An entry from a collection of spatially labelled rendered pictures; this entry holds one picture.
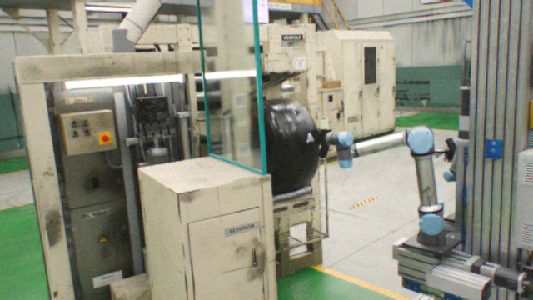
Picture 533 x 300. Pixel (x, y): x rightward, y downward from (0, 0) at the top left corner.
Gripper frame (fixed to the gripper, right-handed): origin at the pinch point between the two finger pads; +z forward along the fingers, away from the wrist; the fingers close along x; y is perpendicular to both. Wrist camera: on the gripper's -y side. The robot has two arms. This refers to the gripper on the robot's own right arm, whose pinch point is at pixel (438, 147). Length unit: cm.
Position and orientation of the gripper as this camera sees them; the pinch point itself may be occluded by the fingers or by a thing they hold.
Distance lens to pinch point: 335.9
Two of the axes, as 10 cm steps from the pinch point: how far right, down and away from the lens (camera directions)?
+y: 1.8, 9.6, 2.3
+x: 9.3, -2.4, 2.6
